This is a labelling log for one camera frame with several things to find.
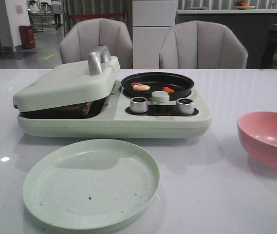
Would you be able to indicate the shrimp with red tail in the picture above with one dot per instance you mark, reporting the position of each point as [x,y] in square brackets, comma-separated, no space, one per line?
[140,87]

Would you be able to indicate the green sandwich maker lid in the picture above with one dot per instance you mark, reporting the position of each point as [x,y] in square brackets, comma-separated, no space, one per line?
[67,84]

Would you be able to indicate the pink bowl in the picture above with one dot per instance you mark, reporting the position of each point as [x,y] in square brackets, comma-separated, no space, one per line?
[258,135]

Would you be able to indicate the green breakfast maker base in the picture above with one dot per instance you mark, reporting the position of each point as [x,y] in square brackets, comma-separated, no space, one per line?
[112,117]

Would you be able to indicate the left silver knob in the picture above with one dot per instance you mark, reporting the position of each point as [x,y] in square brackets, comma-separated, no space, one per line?
[139,105]

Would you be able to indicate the silver knob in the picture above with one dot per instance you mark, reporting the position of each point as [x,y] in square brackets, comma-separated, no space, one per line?
[184,106]
[139,105]

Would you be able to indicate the right silver knob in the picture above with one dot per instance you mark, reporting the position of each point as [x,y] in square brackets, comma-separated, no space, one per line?
[184,106]

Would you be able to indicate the black round frying pan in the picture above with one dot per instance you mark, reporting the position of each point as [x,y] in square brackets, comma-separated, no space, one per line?
[157,81]

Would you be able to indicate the light green plate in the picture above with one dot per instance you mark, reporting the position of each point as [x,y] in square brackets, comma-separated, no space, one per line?
[92,185]

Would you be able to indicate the beige armchair right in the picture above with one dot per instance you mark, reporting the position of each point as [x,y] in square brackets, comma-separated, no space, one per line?
[201,45]

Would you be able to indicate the beige armchair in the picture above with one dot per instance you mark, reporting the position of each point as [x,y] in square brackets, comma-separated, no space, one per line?
[89,34]
[201,45]

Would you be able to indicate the beige armchair left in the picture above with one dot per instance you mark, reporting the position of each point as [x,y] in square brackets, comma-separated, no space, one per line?
[89,34]

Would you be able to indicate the white refrigerator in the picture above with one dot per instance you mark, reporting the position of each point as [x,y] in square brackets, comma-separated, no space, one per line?
[151,20]

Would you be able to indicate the red belt stanchion barrier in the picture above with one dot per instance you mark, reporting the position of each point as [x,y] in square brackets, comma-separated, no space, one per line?
[96,16]

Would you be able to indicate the walking person in background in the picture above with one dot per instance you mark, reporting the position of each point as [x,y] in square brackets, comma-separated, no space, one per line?
[57,11]

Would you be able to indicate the red trash bin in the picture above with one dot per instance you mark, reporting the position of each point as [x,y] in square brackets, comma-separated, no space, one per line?
[27,36]

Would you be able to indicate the fruit plate on counter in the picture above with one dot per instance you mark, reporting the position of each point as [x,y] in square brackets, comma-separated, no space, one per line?
[243,5]

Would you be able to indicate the dark kitchen counter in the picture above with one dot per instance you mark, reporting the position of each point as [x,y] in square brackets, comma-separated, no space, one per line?
[256,29]

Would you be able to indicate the green pan handle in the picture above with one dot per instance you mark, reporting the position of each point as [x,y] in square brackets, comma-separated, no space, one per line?
[160,98]

